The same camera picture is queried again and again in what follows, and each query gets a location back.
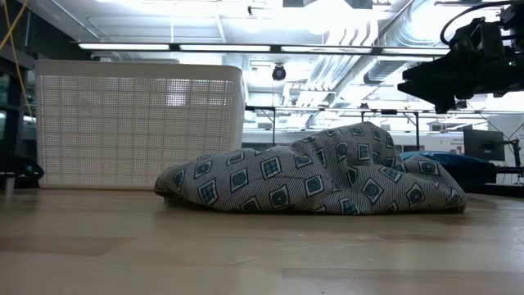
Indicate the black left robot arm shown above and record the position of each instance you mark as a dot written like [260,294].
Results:
[20,170]

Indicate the white perforated plastic basket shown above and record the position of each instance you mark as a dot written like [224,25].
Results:
[143,123]

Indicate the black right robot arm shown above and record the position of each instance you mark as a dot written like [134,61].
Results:
[516,78]

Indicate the black round hanging camera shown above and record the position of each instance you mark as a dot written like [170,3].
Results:
[278,73]

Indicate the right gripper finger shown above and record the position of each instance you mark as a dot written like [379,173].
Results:
[434,92]
[430,71]

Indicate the grey patterned cloth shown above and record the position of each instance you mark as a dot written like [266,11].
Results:
[286,180]

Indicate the LED light bar frame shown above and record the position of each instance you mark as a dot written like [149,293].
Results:
[225,48]

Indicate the black background desk frame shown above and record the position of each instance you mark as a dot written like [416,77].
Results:
[417,123]

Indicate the black computer monitor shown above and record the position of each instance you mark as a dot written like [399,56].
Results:
[483,145]

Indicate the blue first aid pouch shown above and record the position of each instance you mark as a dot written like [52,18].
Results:
[471,172]

